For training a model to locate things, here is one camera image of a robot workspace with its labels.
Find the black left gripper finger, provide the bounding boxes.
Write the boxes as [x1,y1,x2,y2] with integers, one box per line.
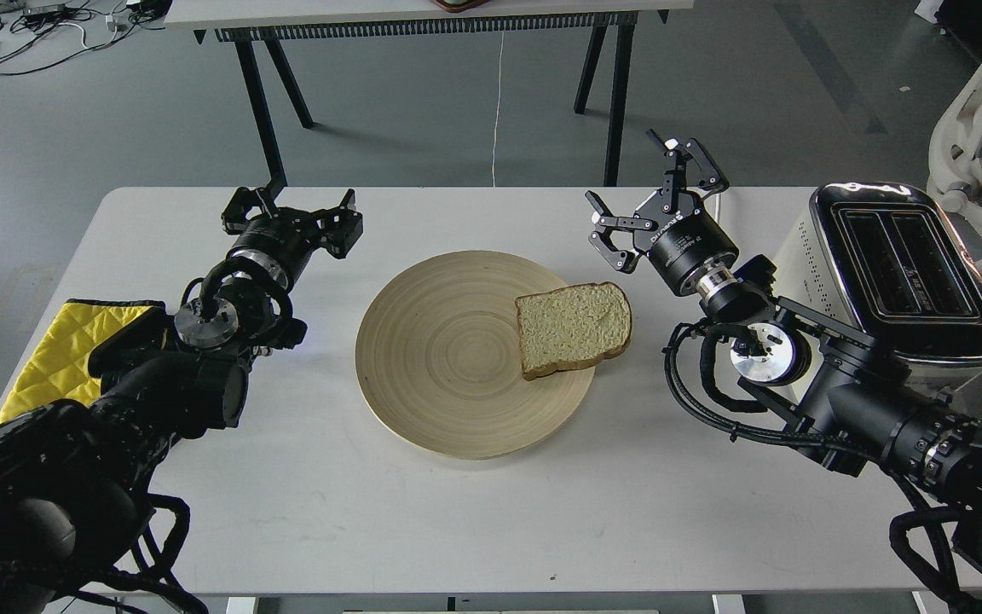
[303,190,363,259]
[222,187,280,235]

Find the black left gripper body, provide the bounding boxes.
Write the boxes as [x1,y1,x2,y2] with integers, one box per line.
[229,207,330,280]

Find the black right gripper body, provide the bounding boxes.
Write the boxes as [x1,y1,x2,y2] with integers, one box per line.
[633,189,739,297]

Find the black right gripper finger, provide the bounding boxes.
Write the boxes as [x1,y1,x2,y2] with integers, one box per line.
[646,130,730,214]
[585,191,656,275]

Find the slice of bread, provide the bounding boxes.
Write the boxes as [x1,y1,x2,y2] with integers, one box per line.
[515,282,633,380]

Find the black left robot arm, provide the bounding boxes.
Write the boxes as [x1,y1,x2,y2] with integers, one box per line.
[0,182,363,613]

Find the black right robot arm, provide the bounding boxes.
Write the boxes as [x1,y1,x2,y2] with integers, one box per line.
[586,130,982,613]

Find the cream two-slot toaster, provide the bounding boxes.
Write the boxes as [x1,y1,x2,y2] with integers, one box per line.
[774,182,982,397]

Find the round bamboo plate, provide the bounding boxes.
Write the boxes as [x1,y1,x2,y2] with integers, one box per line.
[355,250,595,460]

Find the background table with black legs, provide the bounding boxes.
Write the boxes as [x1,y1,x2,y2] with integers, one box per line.
[163,1,693,187]

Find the yellow quilted cloth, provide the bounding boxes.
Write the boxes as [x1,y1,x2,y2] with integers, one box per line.
[0,298,166,425]

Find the thin white hanging cable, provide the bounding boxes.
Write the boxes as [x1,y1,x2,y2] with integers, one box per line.
[491,31,505,188]

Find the power strips and floor cables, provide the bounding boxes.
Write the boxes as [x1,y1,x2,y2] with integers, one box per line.
[0,0,172,88]

